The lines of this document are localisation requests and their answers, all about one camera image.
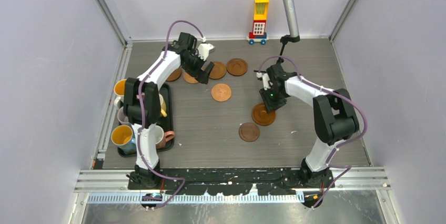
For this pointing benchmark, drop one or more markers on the white mug yellow handle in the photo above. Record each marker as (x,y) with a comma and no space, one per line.
(163,106)

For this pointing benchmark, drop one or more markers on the black tripod microphone stand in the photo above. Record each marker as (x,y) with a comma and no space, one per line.
(284,41)

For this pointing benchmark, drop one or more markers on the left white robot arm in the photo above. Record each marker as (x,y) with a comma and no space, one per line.
(142,104)

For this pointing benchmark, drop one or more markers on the aluminium front rail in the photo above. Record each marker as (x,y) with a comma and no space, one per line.
(111,186)

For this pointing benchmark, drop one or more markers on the brown wooden coaster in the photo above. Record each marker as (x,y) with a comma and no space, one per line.
(237,67)
(218,71)
(262,117)

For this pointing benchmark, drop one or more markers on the toy block tower on wheels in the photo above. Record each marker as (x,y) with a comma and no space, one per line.
(258,32)

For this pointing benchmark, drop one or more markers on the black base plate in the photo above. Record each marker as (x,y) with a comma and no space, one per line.
(226,180)

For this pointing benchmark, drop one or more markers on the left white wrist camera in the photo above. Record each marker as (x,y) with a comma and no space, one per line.
(204,49)

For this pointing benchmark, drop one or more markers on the white mug terracotta handle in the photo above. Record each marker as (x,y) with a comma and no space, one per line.
(163,137)

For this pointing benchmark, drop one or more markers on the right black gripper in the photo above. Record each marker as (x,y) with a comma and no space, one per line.
(271,104)

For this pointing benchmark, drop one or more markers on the lilac mug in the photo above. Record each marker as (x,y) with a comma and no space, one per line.
(122,118)

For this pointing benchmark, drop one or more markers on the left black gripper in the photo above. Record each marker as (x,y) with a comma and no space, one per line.
(204,77)

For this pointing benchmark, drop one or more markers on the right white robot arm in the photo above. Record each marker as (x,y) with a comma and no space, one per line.
(335,120)

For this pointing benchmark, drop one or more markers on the dark walnut coaster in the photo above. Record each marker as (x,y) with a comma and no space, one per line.
(249,132)

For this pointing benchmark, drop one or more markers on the woven rattan coaster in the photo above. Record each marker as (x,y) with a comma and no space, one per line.
(221,92)
(189,79)

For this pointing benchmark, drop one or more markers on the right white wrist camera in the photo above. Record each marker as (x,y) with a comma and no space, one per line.
(264,78)

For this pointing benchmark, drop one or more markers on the black plastic tray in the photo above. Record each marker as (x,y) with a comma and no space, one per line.
(166,122)

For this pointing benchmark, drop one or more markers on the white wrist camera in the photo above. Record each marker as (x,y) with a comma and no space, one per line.
(264,78)
(204,49)

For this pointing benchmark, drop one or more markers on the blue mug orange inside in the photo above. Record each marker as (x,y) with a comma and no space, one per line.
(123,137)

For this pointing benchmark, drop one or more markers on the white floral mug orange inside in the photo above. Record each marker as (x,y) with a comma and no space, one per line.
(119,91)

